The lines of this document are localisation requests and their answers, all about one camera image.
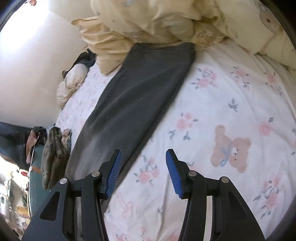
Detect dark grey denim pants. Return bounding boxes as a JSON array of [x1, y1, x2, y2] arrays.
[[64, 42, 196, 212]]

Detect teal bed footboard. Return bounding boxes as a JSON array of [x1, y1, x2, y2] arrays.
[[28, 145, 50, 218]]

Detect camouflage folded garment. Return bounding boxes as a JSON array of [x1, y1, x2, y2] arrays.
[[41, 126, 72, 190]]

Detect white floral bed sheet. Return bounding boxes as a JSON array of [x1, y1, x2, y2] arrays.
[[55, 38, 296, 241]]

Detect cream patterned pillow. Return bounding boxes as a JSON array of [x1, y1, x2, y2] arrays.
[[57, 63, 89, 109]]

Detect black garment near pillow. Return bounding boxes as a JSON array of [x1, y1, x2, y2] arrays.
[[62, 49, 96, 78]]

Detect cream yellow duvet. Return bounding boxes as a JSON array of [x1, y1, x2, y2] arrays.
[[72, 1, 295, 75]]

